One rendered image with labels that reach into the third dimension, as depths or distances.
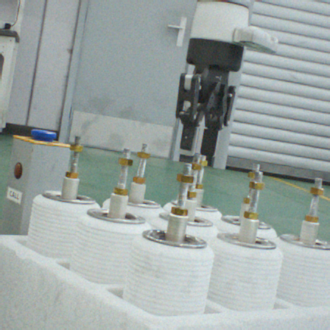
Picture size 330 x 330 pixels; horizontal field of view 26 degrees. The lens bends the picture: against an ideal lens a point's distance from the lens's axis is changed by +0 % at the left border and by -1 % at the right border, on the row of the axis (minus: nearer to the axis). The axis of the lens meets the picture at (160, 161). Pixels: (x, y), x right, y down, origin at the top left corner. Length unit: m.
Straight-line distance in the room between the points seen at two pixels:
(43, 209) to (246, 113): 5.08
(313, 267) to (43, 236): 0.36
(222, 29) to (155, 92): 4.96
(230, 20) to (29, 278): 0.42
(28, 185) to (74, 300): 0.33
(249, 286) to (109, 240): 0.18
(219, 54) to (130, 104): 4.94
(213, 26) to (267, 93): 5.12
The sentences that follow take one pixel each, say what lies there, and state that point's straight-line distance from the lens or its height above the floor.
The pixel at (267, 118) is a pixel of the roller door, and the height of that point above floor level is 0.47.
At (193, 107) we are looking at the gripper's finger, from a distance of 0.92.
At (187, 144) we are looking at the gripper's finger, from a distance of 0.94.
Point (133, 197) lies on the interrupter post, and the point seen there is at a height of 0.26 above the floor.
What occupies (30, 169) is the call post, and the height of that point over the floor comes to 0.27.
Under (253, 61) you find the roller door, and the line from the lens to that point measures 6.03.
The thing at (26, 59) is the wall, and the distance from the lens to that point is 5.85.
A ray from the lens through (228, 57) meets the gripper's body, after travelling 0.95.
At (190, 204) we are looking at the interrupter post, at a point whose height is 0.28.
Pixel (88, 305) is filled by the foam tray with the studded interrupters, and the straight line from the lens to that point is 0.83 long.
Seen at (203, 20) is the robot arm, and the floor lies 0.52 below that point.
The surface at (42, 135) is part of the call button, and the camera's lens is 1.16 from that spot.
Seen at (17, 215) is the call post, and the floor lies 0.19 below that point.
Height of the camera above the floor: 0.40
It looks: 4 degrees down
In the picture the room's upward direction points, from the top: 10 degrees clockwise
